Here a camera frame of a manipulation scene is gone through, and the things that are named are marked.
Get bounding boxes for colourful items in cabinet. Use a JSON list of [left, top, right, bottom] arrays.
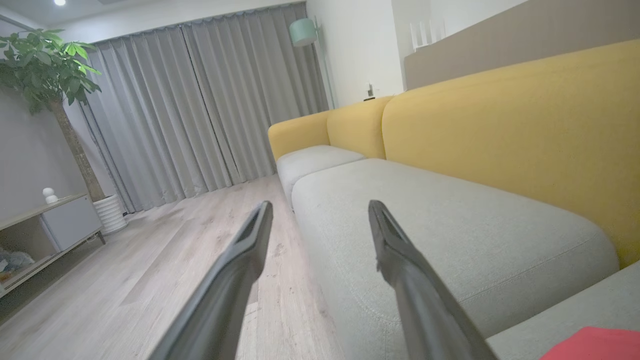
[[0, 247, 36, 286]]

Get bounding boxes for long grey sofa seat cushion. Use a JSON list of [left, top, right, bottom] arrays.
[[292, 159, 621, 360]]

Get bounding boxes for wide yellow sofa backrest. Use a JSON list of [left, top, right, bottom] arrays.
[[382, 40, 640, 268]]

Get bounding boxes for white ribbed plant pot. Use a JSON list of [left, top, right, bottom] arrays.
[[92, 194, 128, 236]]

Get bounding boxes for narrow yellow sofa backrest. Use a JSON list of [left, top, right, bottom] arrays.
[[327, 96, 393, 160]]

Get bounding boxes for low white wooden cabinet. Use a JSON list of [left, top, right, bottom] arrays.
[[0, 194, 107, 300]]

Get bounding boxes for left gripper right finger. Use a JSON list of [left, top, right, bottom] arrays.
[[369, 201, 498, 360]]

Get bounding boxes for grey pleated curtain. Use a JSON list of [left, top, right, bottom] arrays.
[[182, 2, 331, 188], [75, 25, 241, 213]]

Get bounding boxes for mint shade floor lamp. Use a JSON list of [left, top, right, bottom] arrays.
[[289, 16, 337, 111]]

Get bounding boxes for green indoor tree plant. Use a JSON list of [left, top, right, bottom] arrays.
[[0, 29, 108, 203]]

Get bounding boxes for short grey sofa seat cushion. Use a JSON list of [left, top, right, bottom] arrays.
[[276, 145, 366, 211]]

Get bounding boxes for yellow sofa armrest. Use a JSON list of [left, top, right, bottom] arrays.
[[268, 111, 331, 162]]

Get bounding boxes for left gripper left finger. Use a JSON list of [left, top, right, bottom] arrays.
[[150, 201, 274, 360]]

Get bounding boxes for large grey sofa seat cushion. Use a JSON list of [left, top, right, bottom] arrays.
[[487, 261, 640, 360]]

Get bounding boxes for white slatted rack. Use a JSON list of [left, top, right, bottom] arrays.
[[410, 19, 447, 51]]

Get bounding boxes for red numbered basketball jersey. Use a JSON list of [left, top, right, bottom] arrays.
[[540, 326, 640, 360]]

